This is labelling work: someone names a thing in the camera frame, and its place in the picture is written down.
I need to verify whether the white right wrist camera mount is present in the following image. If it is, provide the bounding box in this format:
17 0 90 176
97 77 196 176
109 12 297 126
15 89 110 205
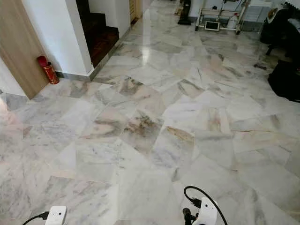
197 197 218 225

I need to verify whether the black fabric bag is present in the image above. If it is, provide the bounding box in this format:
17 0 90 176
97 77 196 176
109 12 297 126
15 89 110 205
267 59 300 103

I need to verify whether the red cylindrical canister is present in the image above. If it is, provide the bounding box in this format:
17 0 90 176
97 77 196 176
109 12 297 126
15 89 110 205
37 55 60 85

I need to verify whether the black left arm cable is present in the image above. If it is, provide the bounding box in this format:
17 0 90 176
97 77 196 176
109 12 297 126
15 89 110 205
22 212 50 225

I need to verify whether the white metal rack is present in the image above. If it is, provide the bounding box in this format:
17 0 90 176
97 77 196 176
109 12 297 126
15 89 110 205
195 0 251 35

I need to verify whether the dark wooden staircase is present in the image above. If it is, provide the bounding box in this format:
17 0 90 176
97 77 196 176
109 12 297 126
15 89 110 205
76 0 120 68

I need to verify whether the light wooden wall panel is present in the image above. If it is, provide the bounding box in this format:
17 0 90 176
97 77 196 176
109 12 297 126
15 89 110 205
0 0 50 100

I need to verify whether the black upright vacuum cleaner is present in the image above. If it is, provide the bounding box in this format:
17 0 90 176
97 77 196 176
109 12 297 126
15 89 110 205
178 0 193 25

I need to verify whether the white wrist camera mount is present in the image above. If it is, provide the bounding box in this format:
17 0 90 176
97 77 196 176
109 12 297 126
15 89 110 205
45 205 68 225
197 197 218 225

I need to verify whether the white framed tablet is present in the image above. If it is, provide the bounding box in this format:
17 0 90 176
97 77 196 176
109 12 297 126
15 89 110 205
204 21 221 32

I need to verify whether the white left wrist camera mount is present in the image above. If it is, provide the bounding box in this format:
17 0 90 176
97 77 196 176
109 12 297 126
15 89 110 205
45 205 68 225

